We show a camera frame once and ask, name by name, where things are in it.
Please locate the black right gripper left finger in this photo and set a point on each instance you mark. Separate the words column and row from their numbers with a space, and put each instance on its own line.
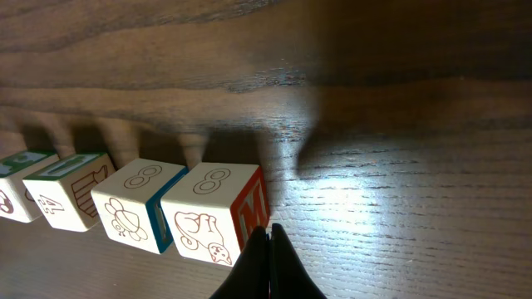
column 249, row 278

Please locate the soccer ball block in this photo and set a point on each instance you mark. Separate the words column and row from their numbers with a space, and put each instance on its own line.
column 16, row 202

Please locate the yellow-edged wooden block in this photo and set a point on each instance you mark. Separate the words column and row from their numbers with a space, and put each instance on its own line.
column 62, row 190

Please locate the wooden 8 block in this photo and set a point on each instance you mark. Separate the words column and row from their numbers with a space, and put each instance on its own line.
column 213, row 210

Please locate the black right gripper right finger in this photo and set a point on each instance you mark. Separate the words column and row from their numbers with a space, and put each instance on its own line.
column 288, row 277

